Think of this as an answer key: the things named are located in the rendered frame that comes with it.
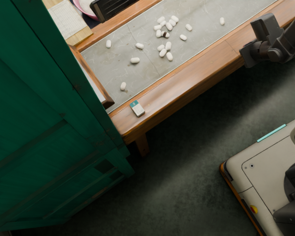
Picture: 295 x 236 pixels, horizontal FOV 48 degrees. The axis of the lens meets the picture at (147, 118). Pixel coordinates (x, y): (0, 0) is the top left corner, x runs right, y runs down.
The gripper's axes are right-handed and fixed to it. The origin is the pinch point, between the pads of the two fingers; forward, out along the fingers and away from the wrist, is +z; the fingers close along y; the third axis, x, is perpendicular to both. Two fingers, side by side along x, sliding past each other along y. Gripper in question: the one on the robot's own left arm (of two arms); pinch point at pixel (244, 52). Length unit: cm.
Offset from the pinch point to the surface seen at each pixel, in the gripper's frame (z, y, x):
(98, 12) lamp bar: 8.2, 35.7, -33.9
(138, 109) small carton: 22.6, 38.2, 3.1
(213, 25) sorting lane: 34.5, -8.8, -10.1
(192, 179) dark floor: 78, 25, 67
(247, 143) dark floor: 78, -16, 66
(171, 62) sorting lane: 32.0, 15.5, -5.3
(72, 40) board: 43, 46, -33
